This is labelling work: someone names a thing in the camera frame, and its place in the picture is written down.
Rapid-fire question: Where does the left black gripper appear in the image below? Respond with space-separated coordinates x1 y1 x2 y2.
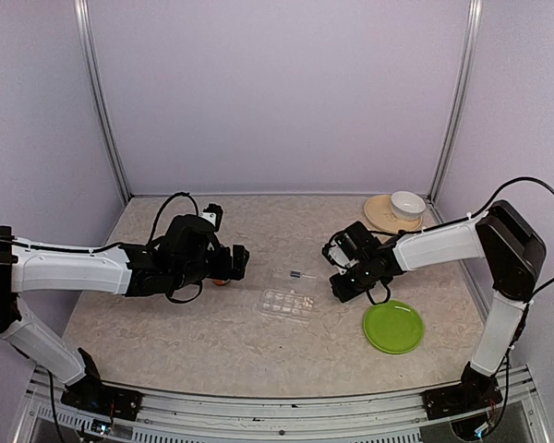
172 245 249 291

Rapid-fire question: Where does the clear plastic pill organizer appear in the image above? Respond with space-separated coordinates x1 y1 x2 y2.
259 269 319 321

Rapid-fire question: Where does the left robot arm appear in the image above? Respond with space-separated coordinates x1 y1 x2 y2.
0 214 249 411

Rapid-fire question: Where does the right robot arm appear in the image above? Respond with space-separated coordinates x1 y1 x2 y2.
322 200 547 410

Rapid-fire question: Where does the green plate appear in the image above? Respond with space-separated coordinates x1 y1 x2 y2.
362 300 425 355

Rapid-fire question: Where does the round wooden plate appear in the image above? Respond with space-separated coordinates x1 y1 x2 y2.
364 195 423 233

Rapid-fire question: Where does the white bowl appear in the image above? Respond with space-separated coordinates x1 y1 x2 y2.
390 191 427 221

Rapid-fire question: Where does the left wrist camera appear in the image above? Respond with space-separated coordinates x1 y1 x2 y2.
199 203 223 232

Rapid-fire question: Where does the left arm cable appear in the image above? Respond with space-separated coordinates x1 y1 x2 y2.
0 191 204 305

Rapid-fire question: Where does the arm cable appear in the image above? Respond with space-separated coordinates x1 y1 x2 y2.
0 191 204 305
367 175 554 305

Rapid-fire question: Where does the front aluminium rail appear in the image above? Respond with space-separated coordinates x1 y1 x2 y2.
8 365 554 442

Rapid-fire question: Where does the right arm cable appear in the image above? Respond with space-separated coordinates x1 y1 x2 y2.
367 175 554 305

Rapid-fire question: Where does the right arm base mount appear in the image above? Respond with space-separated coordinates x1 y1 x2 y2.
421 364 503 420

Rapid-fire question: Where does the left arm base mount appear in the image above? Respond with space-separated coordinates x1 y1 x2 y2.
56 350 144 422

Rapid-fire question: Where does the left aluminium frame post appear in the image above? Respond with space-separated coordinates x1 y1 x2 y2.
74 0 132 205

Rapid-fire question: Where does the aluminium frame post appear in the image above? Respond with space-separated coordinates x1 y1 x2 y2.
428 0 483 206
74 0 132 205

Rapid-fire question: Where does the right aluminium frame post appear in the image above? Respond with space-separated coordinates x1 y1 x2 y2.
428 0 483 206

